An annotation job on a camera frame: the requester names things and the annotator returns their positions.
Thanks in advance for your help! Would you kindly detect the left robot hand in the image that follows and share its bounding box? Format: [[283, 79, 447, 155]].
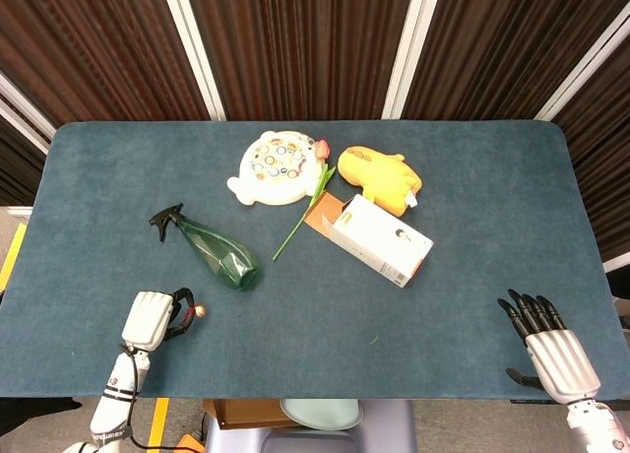
[[121, 287, 196, 354]]

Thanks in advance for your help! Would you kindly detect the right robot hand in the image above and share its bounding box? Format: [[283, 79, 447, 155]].
[[496, 289, 602, 406]]

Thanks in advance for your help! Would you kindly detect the golden bell with red string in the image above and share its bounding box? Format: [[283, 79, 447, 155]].
[[180, 302, 208, 326]]

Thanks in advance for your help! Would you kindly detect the green plastic spray bottle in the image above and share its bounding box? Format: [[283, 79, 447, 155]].
[[148, 202, 263, 292]]

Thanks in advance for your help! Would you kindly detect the yellow floor tape strip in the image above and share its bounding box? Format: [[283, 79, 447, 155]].
[[0, 221, 29, 292], [146, 397, 171, 453]]

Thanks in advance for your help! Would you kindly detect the orange object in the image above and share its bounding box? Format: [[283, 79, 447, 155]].
[[174, 431, 207, 453]]

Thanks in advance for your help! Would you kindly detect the brown board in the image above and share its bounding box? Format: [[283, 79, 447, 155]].
[[203, 398, 302, 430]]

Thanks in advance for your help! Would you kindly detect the blue felt table cover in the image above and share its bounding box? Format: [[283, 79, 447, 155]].
[[0, 120, 624, 400]]

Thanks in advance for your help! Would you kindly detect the pale green round disc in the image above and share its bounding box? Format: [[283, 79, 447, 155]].
[[279, 398, 365, 430]]

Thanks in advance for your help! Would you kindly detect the brown ribbed partition panel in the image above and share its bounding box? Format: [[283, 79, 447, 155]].
[[184, 0, 417, 122], [0, 0, 211, 139], [555, 43, 630, 262], [0, 86, 48, 206], [403, 0, 630, 122]]

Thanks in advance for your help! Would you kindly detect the white carton box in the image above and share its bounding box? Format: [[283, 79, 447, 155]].
[[303, 192, 435, 289]]

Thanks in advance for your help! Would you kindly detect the artificial pink tulip flower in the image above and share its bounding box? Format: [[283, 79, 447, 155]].
[[272, 138, 338, 263]]

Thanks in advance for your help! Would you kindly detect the yellow plush toy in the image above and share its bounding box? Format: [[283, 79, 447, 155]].
[[337, 146, 423, 217]]

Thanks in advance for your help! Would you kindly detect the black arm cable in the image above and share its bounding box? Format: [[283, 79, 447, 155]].
[[117, 343, 191, 452]]

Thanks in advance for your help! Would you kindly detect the white partition post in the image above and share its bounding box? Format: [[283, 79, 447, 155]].
[[157, 0, 226, 122], [534, 14, 630, 122], [381, 0, 447, 120], [602, 252, 630, 273], [0, 71, 58, 152]]

